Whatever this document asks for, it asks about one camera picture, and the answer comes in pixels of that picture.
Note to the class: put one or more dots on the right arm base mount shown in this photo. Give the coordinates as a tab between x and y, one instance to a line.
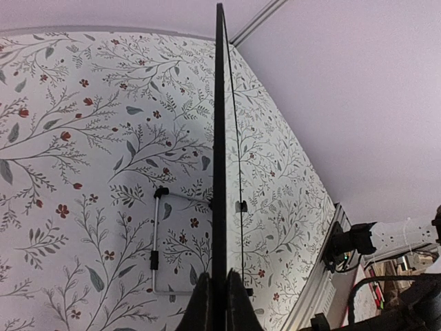
357	238

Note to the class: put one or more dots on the metal wire whiteboard stand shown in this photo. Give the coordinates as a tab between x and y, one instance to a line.
198	199

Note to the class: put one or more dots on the white whiteboard black frame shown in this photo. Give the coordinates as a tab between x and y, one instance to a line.
227	222

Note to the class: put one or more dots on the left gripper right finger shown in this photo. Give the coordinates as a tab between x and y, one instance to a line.
240	313

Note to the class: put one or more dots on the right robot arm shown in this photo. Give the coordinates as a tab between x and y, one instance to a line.
419	306

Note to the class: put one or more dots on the floral patterned table mat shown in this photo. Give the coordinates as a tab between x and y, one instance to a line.
91	125

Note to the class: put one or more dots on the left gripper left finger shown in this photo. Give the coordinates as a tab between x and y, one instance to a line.
198	315

